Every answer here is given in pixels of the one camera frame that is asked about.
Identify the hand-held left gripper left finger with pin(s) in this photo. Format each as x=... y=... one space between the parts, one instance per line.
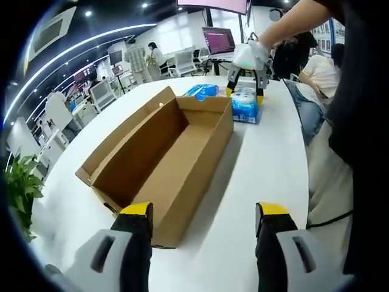
x=130 y=243

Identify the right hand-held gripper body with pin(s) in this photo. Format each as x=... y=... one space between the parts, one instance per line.
x=243 y=59

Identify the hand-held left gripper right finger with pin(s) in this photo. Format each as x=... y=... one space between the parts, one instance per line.
x=270 y=243

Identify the light blue wet wipes pack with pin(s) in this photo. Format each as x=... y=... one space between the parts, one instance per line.
x=246 y=112

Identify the blue tissue pack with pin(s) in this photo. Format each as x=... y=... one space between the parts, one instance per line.
x=202 y=91

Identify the brown cardboard shoe box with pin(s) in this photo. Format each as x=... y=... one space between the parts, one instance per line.
x=170 y=158

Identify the person's right hand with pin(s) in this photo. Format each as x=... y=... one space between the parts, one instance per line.
x=259 y=50

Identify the purple screen laptop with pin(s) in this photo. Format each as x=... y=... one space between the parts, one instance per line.
x=218 y=41

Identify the white office chair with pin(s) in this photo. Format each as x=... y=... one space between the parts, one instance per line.
x=184 y=62
x=103 y=92

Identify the black metal stand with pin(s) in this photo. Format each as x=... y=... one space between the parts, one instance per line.
x=209 y=18

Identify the large pink display screen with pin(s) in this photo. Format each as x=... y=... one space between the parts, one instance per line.
x=212 y=4

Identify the person's light trousers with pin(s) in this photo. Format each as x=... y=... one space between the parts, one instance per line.
x=331 y=182

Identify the person's black shirt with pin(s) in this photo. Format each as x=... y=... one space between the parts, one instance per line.
x=364 y=121

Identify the small black monitor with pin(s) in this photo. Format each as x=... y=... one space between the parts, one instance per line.
x=115 y=57

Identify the green potted plant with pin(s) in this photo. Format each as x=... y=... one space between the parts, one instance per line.
x=22 y=182

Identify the ceiling air vent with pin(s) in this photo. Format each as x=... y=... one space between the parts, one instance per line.
x=50 y=32

